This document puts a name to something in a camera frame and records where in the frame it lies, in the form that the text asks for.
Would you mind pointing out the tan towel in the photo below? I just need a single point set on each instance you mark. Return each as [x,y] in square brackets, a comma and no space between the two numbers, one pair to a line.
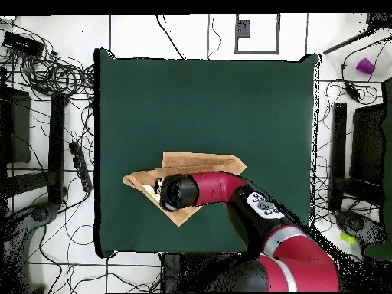
[196,162]

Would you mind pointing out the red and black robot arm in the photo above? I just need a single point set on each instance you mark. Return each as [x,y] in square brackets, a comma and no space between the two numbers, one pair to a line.
[214,186]

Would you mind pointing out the black flat panel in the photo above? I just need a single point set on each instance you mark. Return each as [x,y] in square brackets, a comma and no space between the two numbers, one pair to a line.
[16,128]
[367,144]

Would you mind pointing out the dark green table cloth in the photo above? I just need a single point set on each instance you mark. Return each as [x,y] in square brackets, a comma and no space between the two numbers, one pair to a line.
[260,107]

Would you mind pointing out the black power strip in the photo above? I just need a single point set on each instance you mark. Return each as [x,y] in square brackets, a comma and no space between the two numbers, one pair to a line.
[80,167]

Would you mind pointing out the black floor stand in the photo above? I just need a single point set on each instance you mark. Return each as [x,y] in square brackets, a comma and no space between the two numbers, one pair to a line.
[56,147]
[338,153]

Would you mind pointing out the dark grey square plate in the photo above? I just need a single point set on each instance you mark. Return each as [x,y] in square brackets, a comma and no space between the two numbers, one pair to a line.
[243,29]

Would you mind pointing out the dark grey curved device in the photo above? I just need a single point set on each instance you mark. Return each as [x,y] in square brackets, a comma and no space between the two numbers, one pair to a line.
[356,225]
[39,213]

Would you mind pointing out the lime green object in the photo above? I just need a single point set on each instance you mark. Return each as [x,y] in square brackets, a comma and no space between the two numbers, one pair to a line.
[347,237]

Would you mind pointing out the black power adapter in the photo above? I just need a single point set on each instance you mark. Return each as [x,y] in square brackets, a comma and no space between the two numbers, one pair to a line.
[352,91]

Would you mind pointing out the black rod stand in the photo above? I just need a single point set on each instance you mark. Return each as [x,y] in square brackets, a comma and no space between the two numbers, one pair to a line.
[346,43]

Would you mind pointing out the dark green draped fabric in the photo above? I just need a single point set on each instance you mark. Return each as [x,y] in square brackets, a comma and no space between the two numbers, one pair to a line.
[388,153]

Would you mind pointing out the purple cup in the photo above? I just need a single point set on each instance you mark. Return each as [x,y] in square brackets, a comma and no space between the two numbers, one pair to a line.
[365,66]

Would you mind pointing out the black hub box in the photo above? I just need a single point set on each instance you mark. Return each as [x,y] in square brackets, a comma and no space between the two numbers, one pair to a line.
[23,43]

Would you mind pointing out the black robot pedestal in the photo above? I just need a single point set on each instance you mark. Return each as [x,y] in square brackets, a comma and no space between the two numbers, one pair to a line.
[196,272]

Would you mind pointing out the grey square frame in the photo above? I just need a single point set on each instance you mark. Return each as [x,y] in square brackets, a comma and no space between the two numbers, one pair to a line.
[236,46]

